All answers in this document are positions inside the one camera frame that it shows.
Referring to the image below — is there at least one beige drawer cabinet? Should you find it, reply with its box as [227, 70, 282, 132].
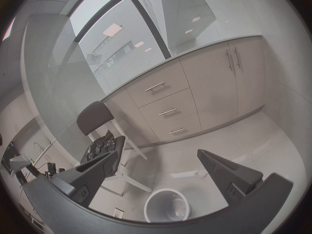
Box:
[101, 34, 267, 149]

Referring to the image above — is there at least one silver faucet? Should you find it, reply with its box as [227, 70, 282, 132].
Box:
[33, 142, 49, 153]

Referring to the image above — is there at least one grey padded white chair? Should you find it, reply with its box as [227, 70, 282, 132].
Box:
[76, 101, 153, 197]

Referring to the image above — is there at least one window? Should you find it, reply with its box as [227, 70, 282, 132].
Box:
[51, 0, 262, 99]

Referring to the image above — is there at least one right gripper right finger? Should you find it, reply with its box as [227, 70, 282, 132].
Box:
[197, 149, 264, 203]

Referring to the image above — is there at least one black plastic bag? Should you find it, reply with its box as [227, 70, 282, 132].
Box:
[80, 130, 115, 165]

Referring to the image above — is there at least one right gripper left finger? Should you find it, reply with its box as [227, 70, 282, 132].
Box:
[50, 150, 118, 207]

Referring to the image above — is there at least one white trash bin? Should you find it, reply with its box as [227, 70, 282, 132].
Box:
[144, 189, 191, 223]

